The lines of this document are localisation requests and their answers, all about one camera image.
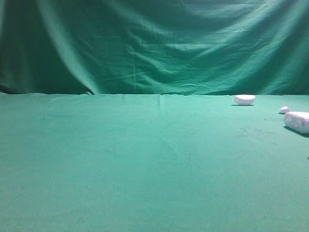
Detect small white earbud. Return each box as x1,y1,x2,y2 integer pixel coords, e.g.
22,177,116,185
278,106,290,115

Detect green backdrop curtain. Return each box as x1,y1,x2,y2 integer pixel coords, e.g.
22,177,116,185
0,0,309,95

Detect green table cloth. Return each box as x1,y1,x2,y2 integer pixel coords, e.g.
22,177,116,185
0,94,309,232

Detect white oval case lid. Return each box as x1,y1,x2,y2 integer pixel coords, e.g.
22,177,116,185
233,94,256,105

